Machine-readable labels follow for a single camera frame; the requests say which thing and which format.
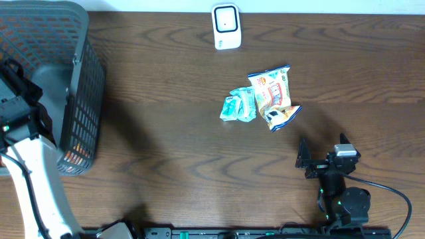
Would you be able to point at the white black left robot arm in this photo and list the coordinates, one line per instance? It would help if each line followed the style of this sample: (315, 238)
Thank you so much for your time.
(46, 212)

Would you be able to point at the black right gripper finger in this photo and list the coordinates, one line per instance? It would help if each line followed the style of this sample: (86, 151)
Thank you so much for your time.
(343, 139)
(303, 156)

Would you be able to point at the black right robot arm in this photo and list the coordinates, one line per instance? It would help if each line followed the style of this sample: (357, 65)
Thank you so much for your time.
(344, 206)

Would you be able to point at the white barcode scanner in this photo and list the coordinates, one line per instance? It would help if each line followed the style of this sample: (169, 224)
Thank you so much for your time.
(226, 26)

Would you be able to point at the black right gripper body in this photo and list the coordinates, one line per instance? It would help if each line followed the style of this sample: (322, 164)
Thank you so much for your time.
(318, 168)

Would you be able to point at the small green wipes pack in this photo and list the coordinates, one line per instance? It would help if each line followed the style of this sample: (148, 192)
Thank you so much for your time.
(230, 108)

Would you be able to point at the green wet wipes pack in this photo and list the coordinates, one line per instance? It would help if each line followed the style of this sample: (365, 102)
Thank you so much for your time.
(247, 109)

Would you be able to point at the black plastic mesh basket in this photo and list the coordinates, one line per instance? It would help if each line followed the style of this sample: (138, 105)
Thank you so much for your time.
(50, 44)

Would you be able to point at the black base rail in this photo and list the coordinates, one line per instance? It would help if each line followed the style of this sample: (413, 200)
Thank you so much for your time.
(265, 233)

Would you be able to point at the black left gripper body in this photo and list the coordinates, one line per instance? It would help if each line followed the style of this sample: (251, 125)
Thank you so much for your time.
(18, 85)

